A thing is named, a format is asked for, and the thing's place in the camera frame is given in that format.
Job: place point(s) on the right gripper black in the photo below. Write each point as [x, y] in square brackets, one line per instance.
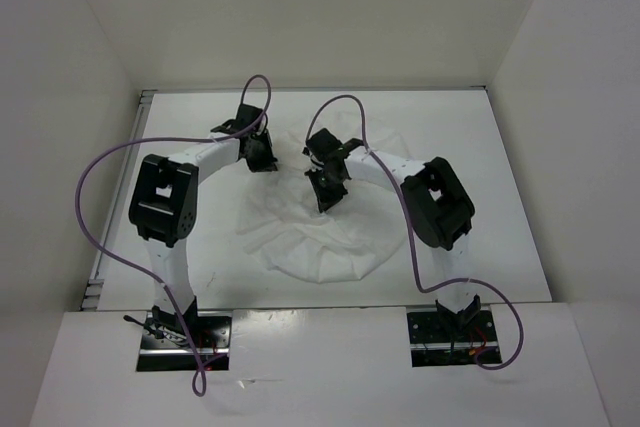
[325, 199]

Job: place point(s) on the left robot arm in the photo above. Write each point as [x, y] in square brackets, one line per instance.
[164, 208]

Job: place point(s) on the white pleated skirt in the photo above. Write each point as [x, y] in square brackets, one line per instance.
[280, 226]

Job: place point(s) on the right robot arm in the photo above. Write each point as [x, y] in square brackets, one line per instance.
[437, 209]

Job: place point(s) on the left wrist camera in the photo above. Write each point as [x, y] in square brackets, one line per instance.
[249, 120]

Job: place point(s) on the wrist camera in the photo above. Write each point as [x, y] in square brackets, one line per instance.
[323, 147]
[249, 120]

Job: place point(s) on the aluminium table frame rail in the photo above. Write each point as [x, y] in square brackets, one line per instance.
[93, 288]

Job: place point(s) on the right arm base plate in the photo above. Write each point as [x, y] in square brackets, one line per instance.
[432, 346]

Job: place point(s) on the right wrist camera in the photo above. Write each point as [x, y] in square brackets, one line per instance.
[323, 147]

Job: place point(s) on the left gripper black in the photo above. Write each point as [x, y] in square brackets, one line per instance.
[266, 163]

